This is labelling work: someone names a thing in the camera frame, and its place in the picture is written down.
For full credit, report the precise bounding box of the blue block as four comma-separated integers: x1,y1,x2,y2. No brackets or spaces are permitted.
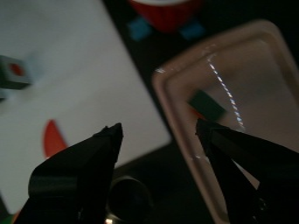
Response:
125,16,154,42
178,18,206,41

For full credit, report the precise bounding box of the pink rectangular plate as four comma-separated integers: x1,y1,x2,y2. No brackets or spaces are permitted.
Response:
150,19,299,224

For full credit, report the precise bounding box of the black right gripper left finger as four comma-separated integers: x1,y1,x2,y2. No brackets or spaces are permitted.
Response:
13,122,125,224

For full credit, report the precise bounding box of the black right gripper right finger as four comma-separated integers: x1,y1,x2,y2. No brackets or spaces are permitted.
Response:
194,118,299,224

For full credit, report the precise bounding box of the toy sushi roll piece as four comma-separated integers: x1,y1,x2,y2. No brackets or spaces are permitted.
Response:
0,55,33,91
188,89,228,123

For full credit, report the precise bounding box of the red plastic cup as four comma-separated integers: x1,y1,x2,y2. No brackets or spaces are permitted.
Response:
126,0,204,33

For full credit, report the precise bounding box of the red toy knife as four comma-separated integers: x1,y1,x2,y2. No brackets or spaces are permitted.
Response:
41,118,70,159

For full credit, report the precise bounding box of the white cutting board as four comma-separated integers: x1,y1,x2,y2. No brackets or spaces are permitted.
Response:
0,0,173,217

